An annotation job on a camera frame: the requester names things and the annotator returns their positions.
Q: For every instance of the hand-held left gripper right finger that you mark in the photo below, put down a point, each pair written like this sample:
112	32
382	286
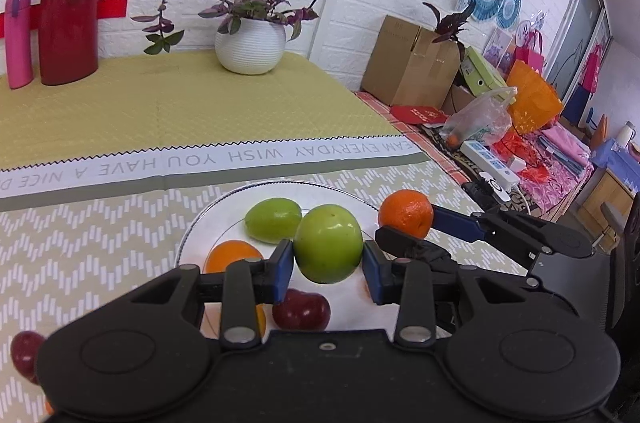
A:
374	273

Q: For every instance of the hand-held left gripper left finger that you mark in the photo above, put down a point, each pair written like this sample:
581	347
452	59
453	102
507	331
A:
283	270

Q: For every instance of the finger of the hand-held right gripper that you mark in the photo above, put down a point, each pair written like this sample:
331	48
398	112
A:
455	223
415	248

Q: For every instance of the deep orange orange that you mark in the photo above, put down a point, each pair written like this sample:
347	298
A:
405	213

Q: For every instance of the red apple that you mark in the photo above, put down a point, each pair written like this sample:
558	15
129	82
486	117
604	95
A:
301	310

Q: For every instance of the round green apple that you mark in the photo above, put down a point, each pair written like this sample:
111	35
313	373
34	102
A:
327	243

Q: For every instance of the green mango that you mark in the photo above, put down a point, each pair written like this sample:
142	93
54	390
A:
272	219

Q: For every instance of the large orange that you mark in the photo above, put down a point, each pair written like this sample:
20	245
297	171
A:
232	254

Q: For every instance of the white plate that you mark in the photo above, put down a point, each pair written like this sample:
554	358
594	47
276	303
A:
220	218

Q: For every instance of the black office chair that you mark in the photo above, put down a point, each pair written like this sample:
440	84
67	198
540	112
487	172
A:
627	263

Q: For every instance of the checkered red cloth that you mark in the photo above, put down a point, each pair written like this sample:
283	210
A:
450	158

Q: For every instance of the white power strip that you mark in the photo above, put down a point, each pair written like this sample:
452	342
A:
487	160

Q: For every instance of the wooden cabinet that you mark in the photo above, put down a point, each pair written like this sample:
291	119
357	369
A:
600	198

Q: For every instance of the clear plastic bag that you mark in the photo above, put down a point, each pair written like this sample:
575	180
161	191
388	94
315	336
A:
480	118

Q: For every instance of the red envelope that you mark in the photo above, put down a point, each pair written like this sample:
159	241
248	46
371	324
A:
420	114

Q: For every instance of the orange bag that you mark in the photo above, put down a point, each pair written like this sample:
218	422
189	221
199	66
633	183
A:
532	98

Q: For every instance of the green box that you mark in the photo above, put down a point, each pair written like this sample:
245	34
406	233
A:
482	70

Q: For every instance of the white kettle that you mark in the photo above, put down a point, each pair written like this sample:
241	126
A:
625	135

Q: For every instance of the cardboard box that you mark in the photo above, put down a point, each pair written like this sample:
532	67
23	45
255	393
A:
405	63

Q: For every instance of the pink gift bag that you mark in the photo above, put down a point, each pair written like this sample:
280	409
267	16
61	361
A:
531	53

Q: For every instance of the patterned tablecloth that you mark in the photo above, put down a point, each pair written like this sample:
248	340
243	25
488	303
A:
100	228

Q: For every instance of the dark purple plant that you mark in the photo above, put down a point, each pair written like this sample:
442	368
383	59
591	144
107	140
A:
450	25

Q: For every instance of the yellow-green table mat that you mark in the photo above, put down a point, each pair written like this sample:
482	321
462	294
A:
150	113

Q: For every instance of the white ribbed flower pot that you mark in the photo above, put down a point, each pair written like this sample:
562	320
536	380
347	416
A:
250	45

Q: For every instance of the purple trailing plant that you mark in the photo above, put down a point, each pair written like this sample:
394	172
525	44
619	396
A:
260	3

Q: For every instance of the red thermos jug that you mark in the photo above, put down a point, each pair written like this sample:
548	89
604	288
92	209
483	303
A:
67	3

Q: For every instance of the pink bottle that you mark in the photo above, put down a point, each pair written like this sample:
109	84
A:
18	38

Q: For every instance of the red wall strip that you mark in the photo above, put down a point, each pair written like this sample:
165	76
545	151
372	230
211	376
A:
112	7

